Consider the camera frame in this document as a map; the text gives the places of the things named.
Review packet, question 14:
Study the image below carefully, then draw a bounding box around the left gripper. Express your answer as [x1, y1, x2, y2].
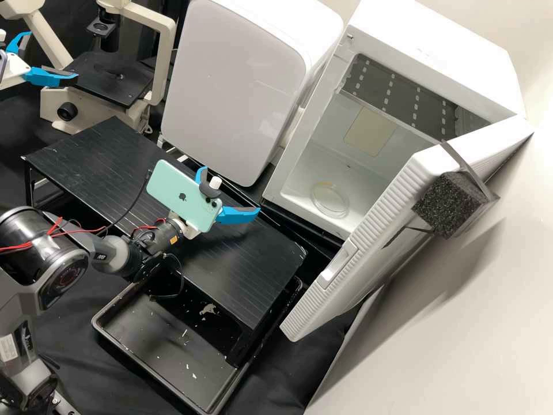
[0, 31, 80, 90]

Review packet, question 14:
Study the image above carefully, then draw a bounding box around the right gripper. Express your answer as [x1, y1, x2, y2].
[179, 165, 262, 239]

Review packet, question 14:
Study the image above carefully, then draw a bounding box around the incubator door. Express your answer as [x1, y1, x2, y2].
[279, 115, 536, 343]

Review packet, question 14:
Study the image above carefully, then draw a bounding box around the white incubator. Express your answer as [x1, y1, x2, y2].
[261, 0, 527, 243]

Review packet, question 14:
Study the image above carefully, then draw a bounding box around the cream microscope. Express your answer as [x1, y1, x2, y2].
[0, 0, 178, 132]

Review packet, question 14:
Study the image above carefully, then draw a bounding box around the black platform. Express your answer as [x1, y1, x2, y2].
[21, 115, 308, 368]
[258, 198, 350, 260]

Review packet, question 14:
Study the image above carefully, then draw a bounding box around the petri dish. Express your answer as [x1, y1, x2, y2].
[310, 181, 351, 213]

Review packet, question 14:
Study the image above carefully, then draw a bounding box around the white box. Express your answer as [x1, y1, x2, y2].
[160, 0, 345, 188]

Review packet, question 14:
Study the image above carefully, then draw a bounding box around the black tray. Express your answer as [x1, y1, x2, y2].
[90, 274, 305, 415]

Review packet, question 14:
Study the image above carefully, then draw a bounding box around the right wrist camera phone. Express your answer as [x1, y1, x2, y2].
[146, 160, 224, 236]

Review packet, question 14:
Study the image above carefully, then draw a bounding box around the black cable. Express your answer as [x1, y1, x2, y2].
[103, 179, 152, 234]

